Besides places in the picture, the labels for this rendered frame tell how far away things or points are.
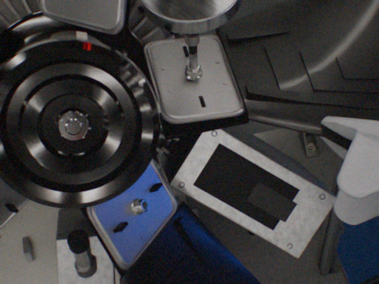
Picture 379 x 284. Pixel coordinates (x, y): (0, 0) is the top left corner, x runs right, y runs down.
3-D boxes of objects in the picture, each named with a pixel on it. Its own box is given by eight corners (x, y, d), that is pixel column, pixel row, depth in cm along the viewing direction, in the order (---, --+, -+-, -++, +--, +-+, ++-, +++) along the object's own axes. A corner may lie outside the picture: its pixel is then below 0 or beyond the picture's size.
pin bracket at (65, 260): (58, 209, 81) (55, 240, 72) (110, 204, 82) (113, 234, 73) (61, 261, 82) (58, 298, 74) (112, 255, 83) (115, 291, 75)
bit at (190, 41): (188, 61, 56) (185, 12, 52) (202, 63, 56) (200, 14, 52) (185, 71, 56) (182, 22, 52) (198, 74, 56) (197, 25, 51)
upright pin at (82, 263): (74, 261, 74) (64, 230, 69) (96, 255, 74) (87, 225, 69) (77, 280, 73) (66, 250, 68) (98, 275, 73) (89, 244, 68)
